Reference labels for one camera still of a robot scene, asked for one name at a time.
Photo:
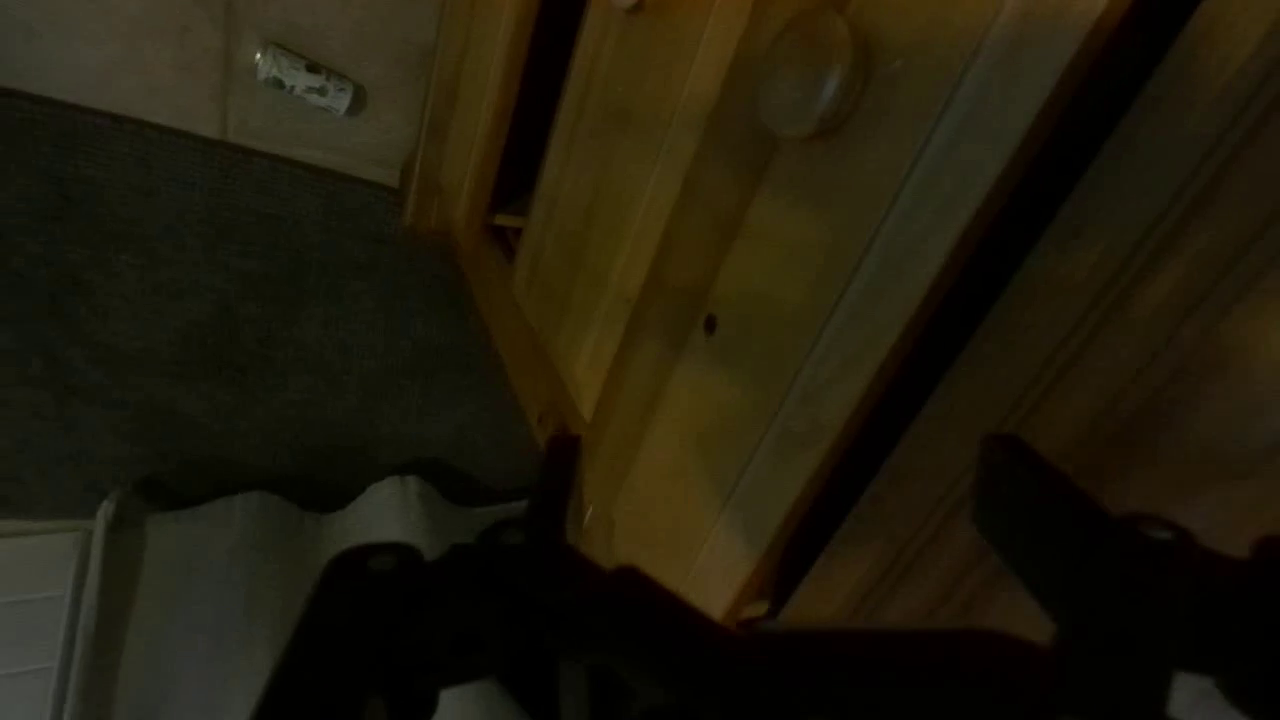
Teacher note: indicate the beige curtain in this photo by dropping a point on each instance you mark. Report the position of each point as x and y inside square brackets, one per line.
[200, 600]

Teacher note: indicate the dark grey floor rug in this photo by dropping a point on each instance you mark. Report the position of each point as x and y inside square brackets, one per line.
[240, 304]

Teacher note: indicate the small white floor object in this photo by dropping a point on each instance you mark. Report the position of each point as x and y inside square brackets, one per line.
[311, 79]

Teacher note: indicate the narrow wooden drawer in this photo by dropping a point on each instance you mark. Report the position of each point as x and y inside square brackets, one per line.
[614, 200]

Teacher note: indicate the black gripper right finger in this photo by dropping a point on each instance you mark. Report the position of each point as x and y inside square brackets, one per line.
[1042, 523]

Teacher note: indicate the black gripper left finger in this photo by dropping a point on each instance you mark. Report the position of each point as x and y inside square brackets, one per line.
[554, 507]

